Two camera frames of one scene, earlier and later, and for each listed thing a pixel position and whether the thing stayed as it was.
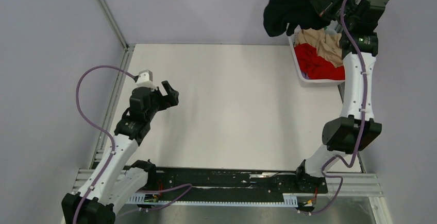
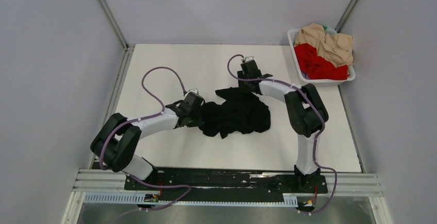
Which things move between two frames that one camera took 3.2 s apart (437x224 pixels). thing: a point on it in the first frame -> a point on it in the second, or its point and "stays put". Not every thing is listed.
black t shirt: [290, 7] -> [242, 112]
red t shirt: [317, 67] stays put
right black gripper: [322, 5] -> [242, 86]
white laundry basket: [292, 34] stays put
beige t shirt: [328, 47] stays put
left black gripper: [166, 102] -> [199, 121]
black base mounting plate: [187, 183] stays put
